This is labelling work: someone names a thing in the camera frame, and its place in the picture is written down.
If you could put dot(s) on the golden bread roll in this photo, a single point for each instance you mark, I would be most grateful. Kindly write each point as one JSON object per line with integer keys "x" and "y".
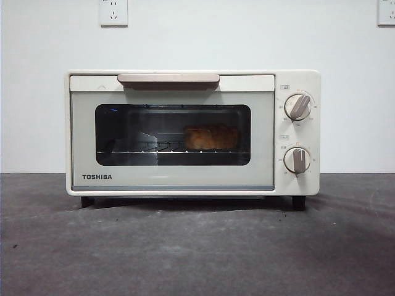
{"x": 211, "y": 137}

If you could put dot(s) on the round oven knob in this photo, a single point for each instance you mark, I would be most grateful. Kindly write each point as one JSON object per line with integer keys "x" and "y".
{"x": 297, "y": 107}
{"x": 297, "y": 160}

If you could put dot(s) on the white toaster oven body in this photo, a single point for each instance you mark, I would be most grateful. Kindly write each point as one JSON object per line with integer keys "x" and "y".
{"x": 314, "y": 138}

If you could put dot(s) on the white wall socket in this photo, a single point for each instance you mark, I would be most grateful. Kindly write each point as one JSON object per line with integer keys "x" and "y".
{"x": 113, "y": 13}
{"x": 387, "y": 12}

